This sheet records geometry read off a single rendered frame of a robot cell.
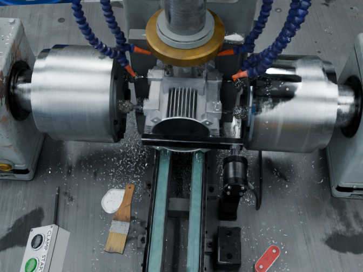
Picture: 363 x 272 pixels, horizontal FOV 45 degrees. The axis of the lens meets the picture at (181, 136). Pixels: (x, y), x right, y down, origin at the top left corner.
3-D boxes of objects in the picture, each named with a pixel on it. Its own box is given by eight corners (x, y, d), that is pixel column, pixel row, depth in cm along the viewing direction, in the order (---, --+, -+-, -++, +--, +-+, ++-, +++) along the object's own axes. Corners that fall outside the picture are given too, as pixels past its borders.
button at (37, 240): (38, 237, 93) (32, 234, 91) (48, 235, 91) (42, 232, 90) (34, 251, 91) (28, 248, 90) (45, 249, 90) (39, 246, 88)
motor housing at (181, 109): (153, 95, 130) (149, 49, 114) (217, 99, 129) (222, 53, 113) (146, 153, 119) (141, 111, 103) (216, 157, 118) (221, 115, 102)
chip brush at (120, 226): (122, 183, 127) (122, 182, 127) (139, 186, 127) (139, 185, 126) (103, 252, 116) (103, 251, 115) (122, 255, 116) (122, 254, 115)
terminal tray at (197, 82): (166, 60, 117) (165, 40, 111) (206, 62, 117) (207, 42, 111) (162, 95, 110) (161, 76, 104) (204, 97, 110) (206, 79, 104)
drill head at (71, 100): (25, 83, 133) (-5, 20, 112) (145, 89, 132) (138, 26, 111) (1, 154, 119) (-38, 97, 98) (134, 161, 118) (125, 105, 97)
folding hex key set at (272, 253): (261, 277, 113) (262, 275, 111) (251, 269, 114) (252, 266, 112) (281, 252, 116) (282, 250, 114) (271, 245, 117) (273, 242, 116)
